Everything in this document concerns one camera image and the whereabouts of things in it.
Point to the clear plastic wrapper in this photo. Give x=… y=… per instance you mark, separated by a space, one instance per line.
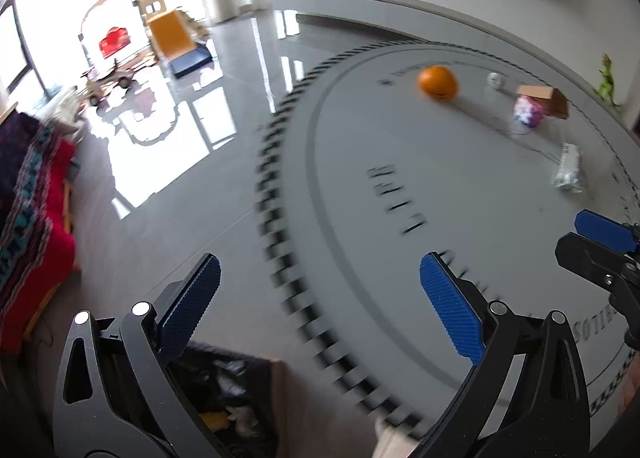
x=567 y=168

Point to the wooden toy airplane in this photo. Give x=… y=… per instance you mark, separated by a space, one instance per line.
x=112 y=83

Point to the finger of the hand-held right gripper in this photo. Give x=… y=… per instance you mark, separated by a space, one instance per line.
x=585 y=258
x=602 y=230

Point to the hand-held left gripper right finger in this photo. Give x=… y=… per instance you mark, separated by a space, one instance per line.
x=452 y=310

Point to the bin with black bag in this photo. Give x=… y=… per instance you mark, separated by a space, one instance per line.
x=235 y=378

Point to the pink and blue ball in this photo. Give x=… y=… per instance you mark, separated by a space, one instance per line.
x=527 y=110

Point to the green toy dinosaur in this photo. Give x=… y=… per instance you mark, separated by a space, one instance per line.
x=607 y=83

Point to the red patterned blanket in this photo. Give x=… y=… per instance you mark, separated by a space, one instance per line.
x=45 y=218

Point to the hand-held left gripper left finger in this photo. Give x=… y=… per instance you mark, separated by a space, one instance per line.
x=192 y=303

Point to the orange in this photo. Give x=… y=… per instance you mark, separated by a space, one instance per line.
x=437 y=83

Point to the brown cardboard box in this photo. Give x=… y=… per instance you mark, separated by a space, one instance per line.
x=550 y=103

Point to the white paper ball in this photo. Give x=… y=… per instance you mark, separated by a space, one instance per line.
x=495 y=80

